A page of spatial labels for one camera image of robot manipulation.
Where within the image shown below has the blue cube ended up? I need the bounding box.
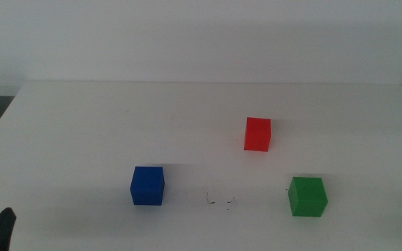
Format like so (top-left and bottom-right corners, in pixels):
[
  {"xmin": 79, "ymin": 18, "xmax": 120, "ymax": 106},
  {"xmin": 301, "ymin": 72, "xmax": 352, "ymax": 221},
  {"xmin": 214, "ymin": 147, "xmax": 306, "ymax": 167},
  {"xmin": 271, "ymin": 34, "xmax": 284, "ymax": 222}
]
[{"xmin": 129, "ymin": 166, "xmax": 165, "ymax": 206}]

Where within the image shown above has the red cube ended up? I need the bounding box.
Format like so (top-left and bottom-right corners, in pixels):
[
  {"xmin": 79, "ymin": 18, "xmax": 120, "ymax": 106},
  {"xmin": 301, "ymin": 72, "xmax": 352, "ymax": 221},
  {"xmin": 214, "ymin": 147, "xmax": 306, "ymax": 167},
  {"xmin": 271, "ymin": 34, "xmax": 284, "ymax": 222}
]
[{"xmin": 244, "ymin": 116, "xmax": 272, "ymax": 153}]

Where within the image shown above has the green cube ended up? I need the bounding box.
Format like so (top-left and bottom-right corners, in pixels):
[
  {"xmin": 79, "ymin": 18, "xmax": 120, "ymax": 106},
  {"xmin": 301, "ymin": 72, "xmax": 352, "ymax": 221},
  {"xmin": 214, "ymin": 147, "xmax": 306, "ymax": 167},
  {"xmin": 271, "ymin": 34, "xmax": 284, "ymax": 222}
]
[{"xmin": 288, "ymin": 176, "xmax": 329, "ymax": 218}]

